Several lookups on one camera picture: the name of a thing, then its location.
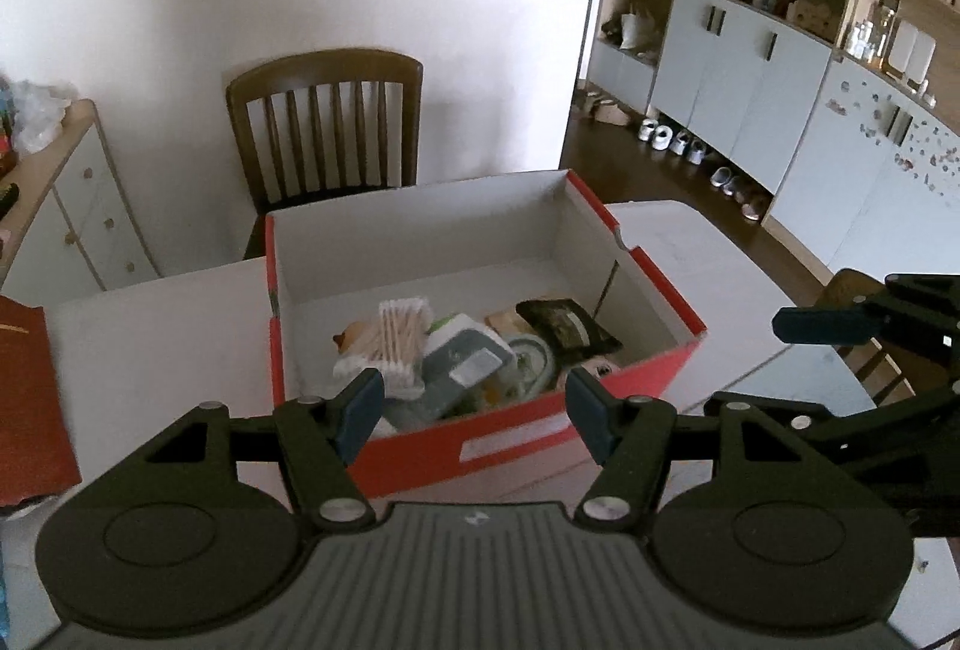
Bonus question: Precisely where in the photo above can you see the white drawer cabinet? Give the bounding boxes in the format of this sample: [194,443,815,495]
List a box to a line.
[0,98,162,306]

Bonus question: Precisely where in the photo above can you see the white tissue pack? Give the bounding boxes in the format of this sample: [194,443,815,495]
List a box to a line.
[334,356,421,441]

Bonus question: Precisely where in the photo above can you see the grey and white packet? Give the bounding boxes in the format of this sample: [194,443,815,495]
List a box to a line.
[418,314,518,427]

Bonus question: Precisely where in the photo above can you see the cotton swab pack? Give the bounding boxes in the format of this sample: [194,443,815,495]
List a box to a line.
[375,297,436,396]

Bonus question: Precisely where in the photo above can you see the glass jar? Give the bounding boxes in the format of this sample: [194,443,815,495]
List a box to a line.
[870,6,899,58]

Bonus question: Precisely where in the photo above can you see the round green white container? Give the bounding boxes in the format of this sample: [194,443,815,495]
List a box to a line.
[487,335,560,407]

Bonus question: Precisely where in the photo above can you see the white cloth bag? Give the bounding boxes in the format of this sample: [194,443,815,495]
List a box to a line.
[619,8,661,52]

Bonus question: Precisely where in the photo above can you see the yellow duck toy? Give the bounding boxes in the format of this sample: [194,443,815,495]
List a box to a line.
[332,320,377,358]

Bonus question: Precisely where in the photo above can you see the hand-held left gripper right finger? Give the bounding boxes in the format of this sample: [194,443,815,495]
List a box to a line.
[566,367,826,531]

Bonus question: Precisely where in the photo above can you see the row of shoes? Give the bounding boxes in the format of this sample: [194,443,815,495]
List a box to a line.
[581,91,773,223]

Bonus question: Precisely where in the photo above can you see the white canister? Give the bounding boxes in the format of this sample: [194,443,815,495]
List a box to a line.
[911,31,938,85]
[892,20,917,73]

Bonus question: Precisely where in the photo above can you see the beige plush doll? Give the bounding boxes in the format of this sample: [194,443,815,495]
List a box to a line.
[559,361,620,392]

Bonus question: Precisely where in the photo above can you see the tan sponge block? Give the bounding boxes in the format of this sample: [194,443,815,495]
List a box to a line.
[486,308,541,340]

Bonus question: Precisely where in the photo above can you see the black snack packet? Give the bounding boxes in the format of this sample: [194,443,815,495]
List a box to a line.
[516,297,623,366]

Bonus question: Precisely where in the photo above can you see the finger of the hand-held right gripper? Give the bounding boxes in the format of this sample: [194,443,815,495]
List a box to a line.
[703,381,960,471]
[772,273,960,366]

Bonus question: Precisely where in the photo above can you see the red box lid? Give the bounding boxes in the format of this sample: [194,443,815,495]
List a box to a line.
[0,296,82,508]

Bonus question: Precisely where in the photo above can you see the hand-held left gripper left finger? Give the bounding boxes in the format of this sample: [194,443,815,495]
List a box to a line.
[135,367,385,531]

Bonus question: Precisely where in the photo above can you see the red cardboard box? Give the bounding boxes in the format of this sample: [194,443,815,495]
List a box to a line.
[262,168,710,501]

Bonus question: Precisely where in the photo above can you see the white wooden wall cabinet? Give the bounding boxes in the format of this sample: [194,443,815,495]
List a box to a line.
[577,0,960,306]

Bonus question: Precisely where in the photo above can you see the white plastic bag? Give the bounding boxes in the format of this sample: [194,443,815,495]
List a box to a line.
[7,80,76,156]

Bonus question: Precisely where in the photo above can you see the brown wooden chair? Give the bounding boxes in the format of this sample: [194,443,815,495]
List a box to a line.
[814,269,912,407]
[226,48,425,261]

